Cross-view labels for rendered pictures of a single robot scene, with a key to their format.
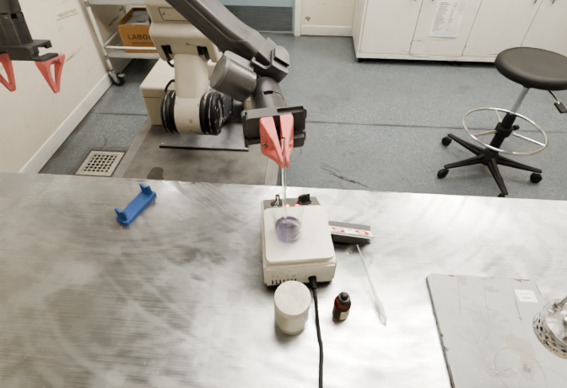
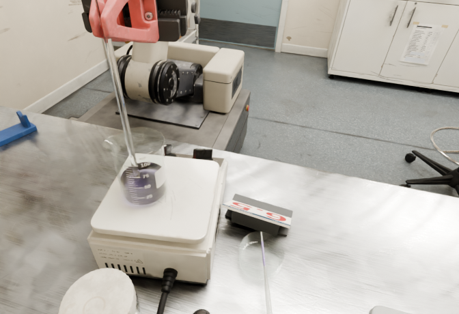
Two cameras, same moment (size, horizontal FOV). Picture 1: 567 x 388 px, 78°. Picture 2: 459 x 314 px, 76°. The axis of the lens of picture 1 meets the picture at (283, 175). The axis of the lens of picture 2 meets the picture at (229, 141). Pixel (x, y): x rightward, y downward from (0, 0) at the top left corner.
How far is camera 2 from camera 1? 0.35 m
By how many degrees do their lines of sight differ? 10
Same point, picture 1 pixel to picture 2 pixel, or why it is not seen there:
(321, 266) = (181, 254)
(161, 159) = (113, 124)
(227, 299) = (33, 280)
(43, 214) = not seen: outside the picture
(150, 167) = not seen: hidden behind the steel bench
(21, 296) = not seen: outside the picture
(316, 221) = (199, 181)
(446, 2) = (421, 31)
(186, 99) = (140, 63)
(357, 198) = (283, 173)
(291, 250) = (136, 217)
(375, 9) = (351, 31)
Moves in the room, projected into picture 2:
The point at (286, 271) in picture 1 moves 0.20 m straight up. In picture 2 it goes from (123, 250) to (67, 65)
